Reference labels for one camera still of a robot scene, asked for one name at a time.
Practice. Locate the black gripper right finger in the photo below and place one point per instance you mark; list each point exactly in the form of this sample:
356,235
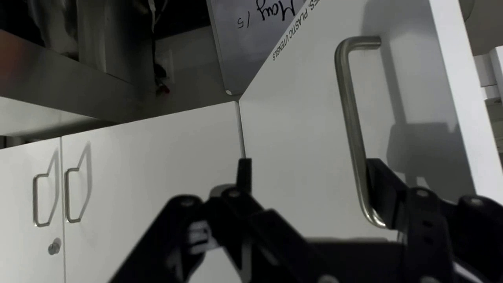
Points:
439,235

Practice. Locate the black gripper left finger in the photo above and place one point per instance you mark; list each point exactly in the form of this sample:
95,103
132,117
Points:
261,246

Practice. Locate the silver door handle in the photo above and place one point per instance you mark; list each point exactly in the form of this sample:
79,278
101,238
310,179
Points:
44,191
353,122
77,185

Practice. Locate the silver cabinet lock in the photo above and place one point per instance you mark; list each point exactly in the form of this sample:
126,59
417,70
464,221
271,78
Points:
55,246

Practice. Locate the handwritten paper label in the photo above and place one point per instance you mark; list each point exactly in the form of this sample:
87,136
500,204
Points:
246,32

